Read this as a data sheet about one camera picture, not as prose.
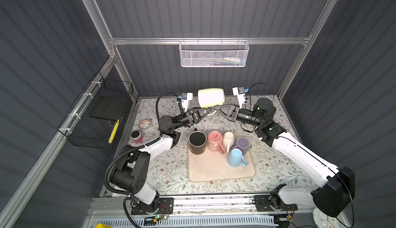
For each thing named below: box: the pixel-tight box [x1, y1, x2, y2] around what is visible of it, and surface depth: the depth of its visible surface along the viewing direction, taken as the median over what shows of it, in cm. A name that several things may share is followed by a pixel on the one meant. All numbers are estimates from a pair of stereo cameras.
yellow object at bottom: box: [95, 222, 113, 228], surface depth 65 cm
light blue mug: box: [226, 148, 249, 168], surface depth 84 cm
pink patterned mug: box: [206, 130, 226, 155], surface depth 88 cm
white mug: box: [222, 131, 235, 154], surface depth 88 cm
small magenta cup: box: [130, 129, 144, 144], surface depth 95 cm
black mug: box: [188, 127, 207, 155], surface depth 87 cm
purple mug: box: [229, 136, 251, 156], surface depth 88 cm
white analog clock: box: [312, 207, 347, 228], surface depth 69 cm
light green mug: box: [198, 87, 226, 115], surface depth 64 cm
